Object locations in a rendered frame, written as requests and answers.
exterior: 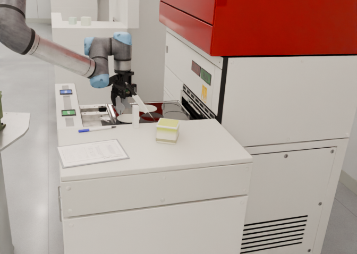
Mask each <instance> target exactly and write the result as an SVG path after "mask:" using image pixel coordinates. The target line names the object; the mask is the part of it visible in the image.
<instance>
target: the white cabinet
mask: <svg viewBox="0 0 357 254"><path fill-rule="evenodd" d="M60 188H61V185H59V186H58V205H59V220H60V222H62V223H63V241H64V254H240V250H241V243H242V236H243V229H244V222H245V215H246V210H247V203H248V195H247V194H243V195H238V196H229V197H221V198H212V199H205V200H196V201H188V202H179V203H175V204H166V205H158V206H150V207H142V208H133V209H125V210H117V211H109V212H104V213H95V214H87V215H79V216H71V217H63V216H62V219H61V211H62V208H61V201H60V198H61V196H60Z"/></svg>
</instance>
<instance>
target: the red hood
mask: <svg viewBox="0 0 357 254"><path fill-rule="evenodd" d="M159 22H161V23H162V24H164V25H165V26H167V27H168V28H170V29H171V30H173V31H174V32H176V33H177V34H179V35H180V36H182V37H183V38H185V39H186V40H188V41H189V42H191V43H192V44H194V45H195V46H197V47H198V48H200V49H201V50H203V51H204V52H206V53H207V54H209V55H210V56H247V55H322V54H357V0H160V1H159Z"/></svg>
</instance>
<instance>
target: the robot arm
mask: <svg viewBox="0 0 357 254"><path fill-rule="evenodd" d="M0 42H1V43H2V44H3V45H4V46H6V47H7V48H9V49H10V50H12V51H14V52H16V53H18V54H21V55H27V54H29V55H31V56H34V57H36V58H39V59H41V60H43V61H46V62H48V63H51V64H54V65H56V66H59V67H61V68H63V69H66V70H68V71H71V72H73V73H76V74H78V75H81V76H83V77H85V78H88V79H90V80H89V81H90V85H91V86H92V87H94V88H98V89H100V88H104V87H109V86H111V85H112V84H113V85H112V90H111V96H110V97H111V101H112V103H113V106H114V108H115V110H116V111H117V113H118V114H119V115H122V113H123V111H124V110H125V108H131V104H130V103H129V102H128V97H132V96H133V94H132V92H130V90H129V89H128V87H127V86H126V83H125V82H127V83H129V85H130V86H131V87H132V89H133V90H134V87H135V92H136V93H137V84H135V83H132V75H134V72H133V71H131V59H132V36H131V34H130V33H128V32H115V33H114V35H113V37H86V38H85V39H84V54H85V55H86V56H89V58H88V57H86V56H84V55H82V54H79V53H77V52H75V51H73V50H71V49H69V48H66V47H64V46H62V45H60V44H58V43H55V42H53V41H51V40H49V39H47V38H45V37H42V36H40V35H38V34H36V32H35V30H34V29H32V28H30V27H28V26H27V24H26V0H0ZM112 55H114V73H116V75H114V76H112V77H110V78H109V69H108V56H112ZM118 96H119V97H118Z"/></svg>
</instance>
